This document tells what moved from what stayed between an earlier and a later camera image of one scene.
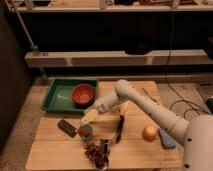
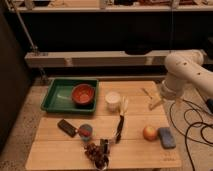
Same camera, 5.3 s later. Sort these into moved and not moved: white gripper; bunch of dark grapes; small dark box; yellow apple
Moved: white gripper
Not moved: bunch of dark grapes; small dark box; yellow apple
